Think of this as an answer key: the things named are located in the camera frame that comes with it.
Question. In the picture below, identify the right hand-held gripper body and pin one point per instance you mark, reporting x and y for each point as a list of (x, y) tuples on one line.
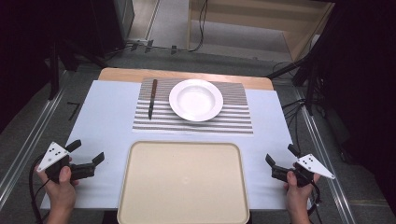
[(313, 164)]

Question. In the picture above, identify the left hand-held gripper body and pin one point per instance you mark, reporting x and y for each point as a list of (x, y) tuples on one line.
[(53, 155)]

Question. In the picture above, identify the person's right hand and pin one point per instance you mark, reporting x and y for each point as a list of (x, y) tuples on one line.
[(297, 194)]

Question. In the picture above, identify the person's left hand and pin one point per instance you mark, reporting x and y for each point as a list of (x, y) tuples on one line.
[(62, 193)]

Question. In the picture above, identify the white table cover sheet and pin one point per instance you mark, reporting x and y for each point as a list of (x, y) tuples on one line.
[(106, 115)]

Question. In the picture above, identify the striped grey placemat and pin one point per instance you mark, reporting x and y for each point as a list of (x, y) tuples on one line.
[(236, 121)]

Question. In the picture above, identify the black metal stand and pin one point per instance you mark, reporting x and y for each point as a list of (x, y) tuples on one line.
[(54, 71), (311, 84)]

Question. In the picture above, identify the beige plastic tray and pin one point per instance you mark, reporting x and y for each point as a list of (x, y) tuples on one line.
[(183, 183)]

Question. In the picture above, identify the white deep plate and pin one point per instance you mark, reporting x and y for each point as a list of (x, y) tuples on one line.
[(196, 100)]

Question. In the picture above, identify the wooden shelf unit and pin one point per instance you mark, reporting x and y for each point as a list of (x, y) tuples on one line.
[(299, 37)]

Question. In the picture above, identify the dark cabinet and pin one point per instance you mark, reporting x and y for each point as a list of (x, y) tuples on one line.
[(115, 21)]

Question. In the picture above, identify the metal floor rail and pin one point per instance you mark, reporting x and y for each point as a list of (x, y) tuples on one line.
[(28, 146), (327, 168)]

